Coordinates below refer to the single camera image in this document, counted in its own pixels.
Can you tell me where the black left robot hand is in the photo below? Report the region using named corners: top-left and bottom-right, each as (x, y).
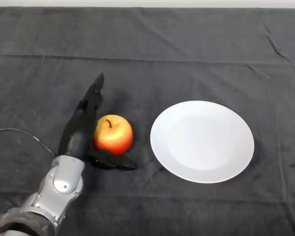
top-left (58, 72), bottom-right (138, 171)

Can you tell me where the black cloth table cover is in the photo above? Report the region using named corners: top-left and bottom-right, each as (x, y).
top-left (0, 6), bottom-right (295, 236)

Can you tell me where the white round plate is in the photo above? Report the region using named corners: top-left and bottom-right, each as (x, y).
top-left (150, 100), bottom-right (255, 184)

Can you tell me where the red yellow apple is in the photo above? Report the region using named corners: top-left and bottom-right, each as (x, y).
top-left (92, 114), bottom-right (134, 156)

